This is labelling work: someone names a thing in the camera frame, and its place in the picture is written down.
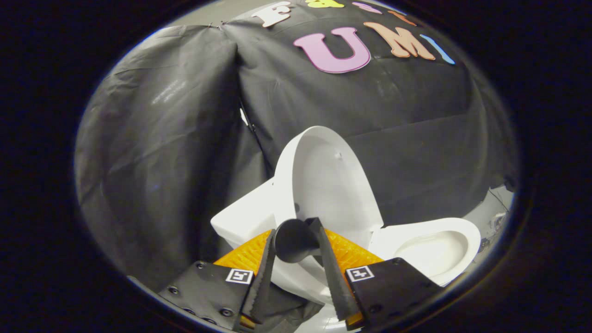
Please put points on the white toilet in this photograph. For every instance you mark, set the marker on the white toilet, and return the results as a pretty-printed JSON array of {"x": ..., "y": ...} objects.
[{"x": 430, "y": 252}]

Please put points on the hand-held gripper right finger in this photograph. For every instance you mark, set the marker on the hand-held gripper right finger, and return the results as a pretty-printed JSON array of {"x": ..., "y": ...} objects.
[{"x": 333, "y": 277}]

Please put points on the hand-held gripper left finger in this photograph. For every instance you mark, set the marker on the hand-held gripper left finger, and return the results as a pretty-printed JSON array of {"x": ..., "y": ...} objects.
[{"x": 263, "y": 282}]

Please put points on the white toilet lid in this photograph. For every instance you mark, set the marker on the white toilet lid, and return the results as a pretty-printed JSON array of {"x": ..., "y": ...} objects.
[{"x": 328, "y": 180}]

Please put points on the black backdrop cloth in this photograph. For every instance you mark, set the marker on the black backdrop cloth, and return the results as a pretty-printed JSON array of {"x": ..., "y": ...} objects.
[{"x": 162, "y": 162}]

